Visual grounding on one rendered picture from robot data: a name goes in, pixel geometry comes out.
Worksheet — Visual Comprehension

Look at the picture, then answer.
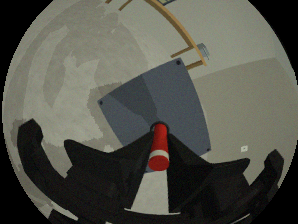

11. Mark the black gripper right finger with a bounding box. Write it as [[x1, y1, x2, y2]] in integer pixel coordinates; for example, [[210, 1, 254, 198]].
[[166, 133, 250, 213]]

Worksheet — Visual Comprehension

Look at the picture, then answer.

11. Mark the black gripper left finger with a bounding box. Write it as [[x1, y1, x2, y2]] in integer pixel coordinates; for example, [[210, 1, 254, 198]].
[[64, 131, 154, 209]]

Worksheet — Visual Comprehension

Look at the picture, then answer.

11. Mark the red peg with grey band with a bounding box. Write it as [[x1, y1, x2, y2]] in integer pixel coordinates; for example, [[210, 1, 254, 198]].
[[149, 124, 169, 172]]

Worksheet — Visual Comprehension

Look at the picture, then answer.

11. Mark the grey sloped panel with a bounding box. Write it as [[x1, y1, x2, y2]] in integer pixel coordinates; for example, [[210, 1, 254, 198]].
[[97, 57, 212, 156]]

